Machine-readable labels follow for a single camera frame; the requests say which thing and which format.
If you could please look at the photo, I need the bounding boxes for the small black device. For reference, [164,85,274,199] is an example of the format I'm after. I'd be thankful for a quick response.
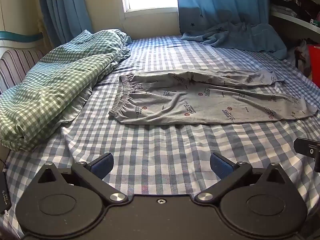
[0,171,12,215]

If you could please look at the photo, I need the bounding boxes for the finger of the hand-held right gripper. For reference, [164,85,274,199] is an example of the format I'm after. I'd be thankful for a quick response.
[293,137,320,173]

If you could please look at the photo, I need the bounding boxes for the mixed cloth pile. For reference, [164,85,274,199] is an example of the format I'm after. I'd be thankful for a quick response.
[287,38,310,68]

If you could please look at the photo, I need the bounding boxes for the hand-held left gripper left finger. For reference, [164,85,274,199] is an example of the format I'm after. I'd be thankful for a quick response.
[37,152,128,205]

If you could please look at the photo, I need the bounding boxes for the blue checked bed sheet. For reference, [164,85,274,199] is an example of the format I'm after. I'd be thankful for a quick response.
[0,36,320,240]

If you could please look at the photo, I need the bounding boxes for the white teal-edged board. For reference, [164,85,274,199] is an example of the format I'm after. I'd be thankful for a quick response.
[0,30,44,55]

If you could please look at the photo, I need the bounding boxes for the white shelf board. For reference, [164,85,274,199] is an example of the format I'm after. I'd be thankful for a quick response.
[269,9,320,32]

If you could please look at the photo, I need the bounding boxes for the folded clothes on shelf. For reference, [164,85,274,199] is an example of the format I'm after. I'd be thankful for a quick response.
[270,0,320,25]

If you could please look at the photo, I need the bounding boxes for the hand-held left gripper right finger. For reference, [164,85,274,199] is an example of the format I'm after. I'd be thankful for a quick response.
[194,152,290,204]

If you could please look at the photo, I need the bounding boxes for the green checked quilt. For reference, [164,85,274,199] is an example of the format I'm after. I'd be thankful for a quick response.
[0,29,132,152]

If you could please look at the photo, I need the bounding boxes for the red bag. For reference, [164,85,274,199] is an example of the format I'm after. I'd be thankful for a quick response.
[307,44,320,80]

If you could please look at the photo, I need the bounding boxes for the blue star curtain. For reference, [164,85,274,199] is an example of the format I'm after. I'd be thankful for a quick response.
[176,0,272,34]
[37,0,97,47]

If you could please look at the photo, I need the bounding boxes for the striped cushion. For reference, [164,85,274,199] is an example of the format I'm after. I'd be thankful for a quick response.
[0,49,46,94]

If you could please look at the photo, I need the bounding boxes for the grey printed pants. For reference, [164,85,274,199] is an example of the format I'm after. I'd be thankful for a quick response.
[108,68,318,126]

